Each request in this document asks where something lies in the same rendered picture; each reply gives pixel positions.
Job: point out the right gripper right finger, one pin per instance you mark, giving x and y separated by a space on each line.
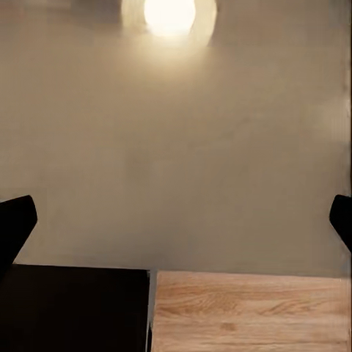
341 218

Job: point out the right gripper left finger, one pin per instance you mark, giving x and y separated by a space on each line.
17 219

